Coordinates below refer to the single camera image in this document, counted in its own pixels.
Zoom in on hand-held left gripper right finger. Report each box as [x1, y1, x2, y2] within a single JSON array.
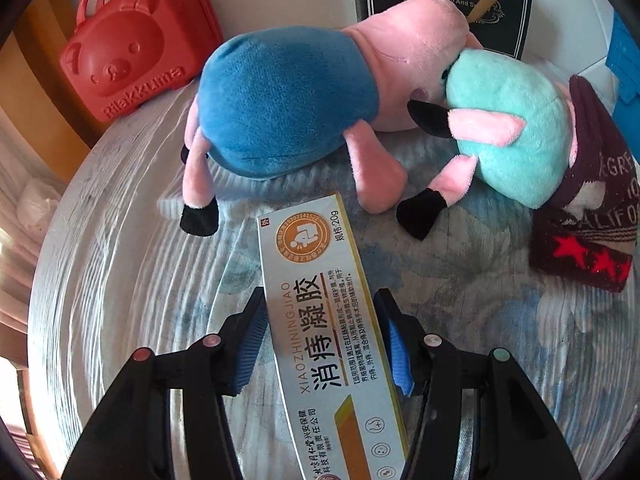
[[372, 287, 583, 480]]

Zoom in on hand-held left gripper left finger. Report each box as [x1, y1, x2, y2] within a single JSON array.
[[60, 286, 271, 480]]

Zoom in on long white orange medicine box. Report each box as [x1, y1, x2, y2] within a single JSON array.
[[255, 192, 413, 480]]

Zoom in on blue plastic storage crate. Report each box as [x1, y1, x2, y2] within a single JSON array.
[[605, 10, 640, 111]]

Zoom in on dark knit hat red stars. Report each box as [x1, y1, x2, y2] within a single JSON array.
[[529, 75, 640, 295]]

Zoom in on pale curtain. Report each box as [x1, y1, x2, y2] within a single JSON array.
[[0, 107, 66, 376]]

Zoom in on blue-body pink pig plush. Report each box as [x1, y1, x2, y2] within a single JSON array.
[[180, 0, 483, 237]]

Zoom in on white plastic bag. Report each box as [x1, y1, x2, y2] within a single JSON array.
[[16, 177, 68, 233]]

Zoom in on teal-dress pink pig plush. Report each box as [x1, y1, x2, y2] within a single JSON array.
[[396, 47, 585, 240]]

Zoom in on red bear carry case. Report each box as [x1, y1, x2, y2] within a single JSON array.
[[59, 0, 224, 123]]

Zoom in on black gift bag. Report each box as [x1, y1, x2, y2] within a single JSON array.
[[350, 0, 536, 61]]

